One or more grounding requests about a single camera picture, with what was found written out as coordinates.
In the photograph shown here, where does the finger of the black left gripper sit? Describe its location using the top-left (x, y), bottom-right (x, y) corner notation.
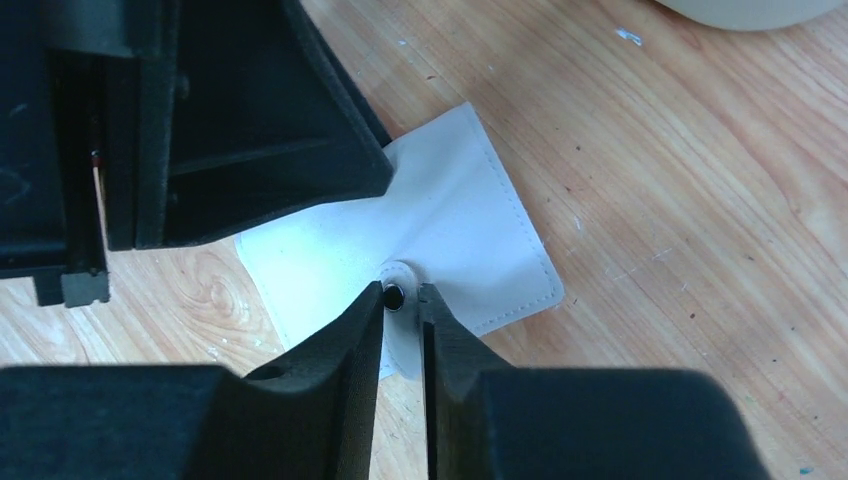
top-left (1, 1), bottom-right (140, 308)
top-left (135, 1), bottom-right (394, 249)

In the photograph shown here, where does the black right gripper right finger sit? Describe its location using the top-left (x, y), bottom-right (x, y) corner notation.
top-left (418, 284), bottom-right (769, 479)

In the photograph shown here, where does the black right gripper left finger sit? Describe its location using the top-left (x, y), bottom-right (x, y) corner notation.
top-left (1, 282), bottom-right (384, 479)

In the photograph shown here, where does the beige plastic tray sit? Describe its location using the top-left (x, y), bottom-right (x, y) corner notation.
top-left (657, 0), bottom-right (845, 32)

